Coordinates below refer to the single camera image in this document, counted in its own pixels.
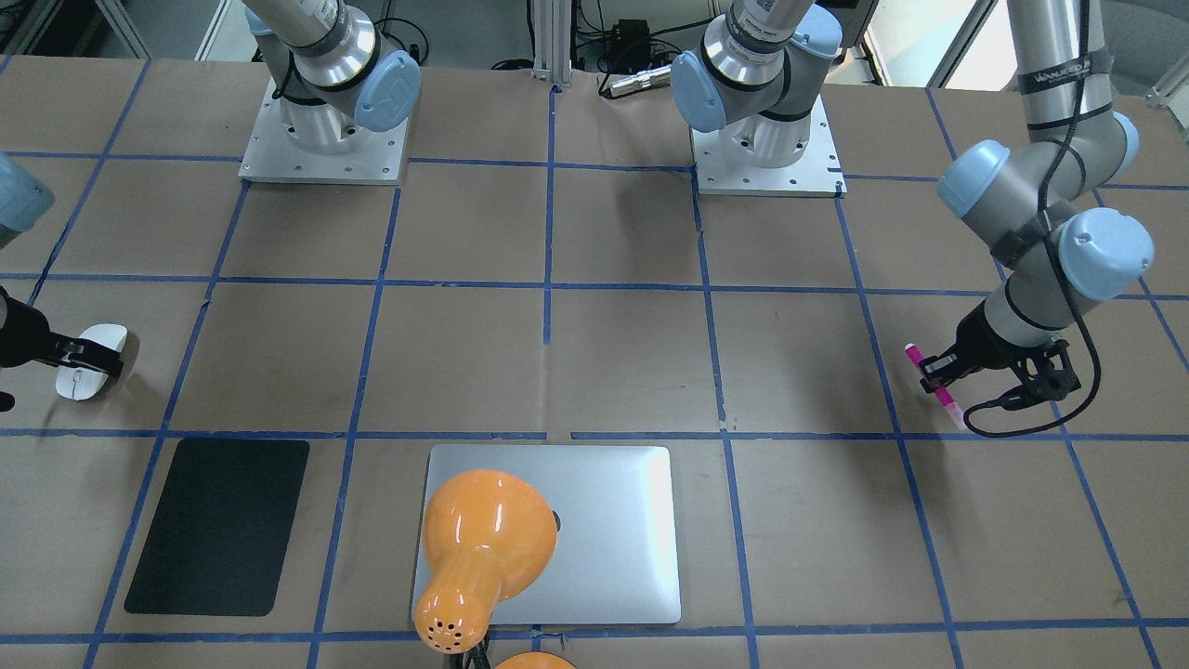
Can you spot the black mousepad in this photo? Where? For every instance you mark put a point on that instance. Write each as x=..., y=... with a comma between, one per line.
x=219, y=533

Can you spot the white computer mouse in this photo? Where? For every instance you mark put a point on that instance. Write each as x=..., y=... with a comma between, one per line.
x=88, y=362

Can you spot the grey laptop notebook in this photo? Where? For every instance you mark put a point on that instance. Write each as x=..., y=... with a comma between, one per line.
x=616, y=557

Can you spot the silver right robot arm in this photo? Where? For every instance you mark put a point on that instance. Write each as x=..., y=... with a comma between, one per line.
x=317, y=52

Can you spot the orange desk lamp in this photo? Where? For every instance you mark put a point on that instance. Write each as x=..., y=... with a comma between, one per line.
x=487, y=536

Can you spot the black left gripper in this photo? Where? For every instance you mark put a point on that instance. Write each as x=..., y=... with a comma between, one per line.
x=975, y=341

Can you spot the pink highlighter pen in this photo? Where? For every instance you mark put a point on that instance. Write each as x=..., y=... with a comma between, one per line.
x=930, y=371

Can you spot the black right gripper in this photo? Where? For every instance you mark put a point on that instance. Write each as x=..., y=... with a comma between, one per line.
x=20, y=336

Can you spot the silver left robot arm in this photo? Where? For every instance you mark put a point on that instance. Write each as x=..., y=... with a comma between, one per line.
x=761, y=64

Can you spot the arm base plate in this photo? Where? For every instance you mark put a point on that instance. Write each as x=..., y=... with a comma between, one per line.
x=294, y=144
x=759, y=156

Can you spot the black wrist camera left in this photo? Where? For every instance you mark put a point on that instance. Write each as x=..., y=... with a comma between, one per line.
x=1044, y=373

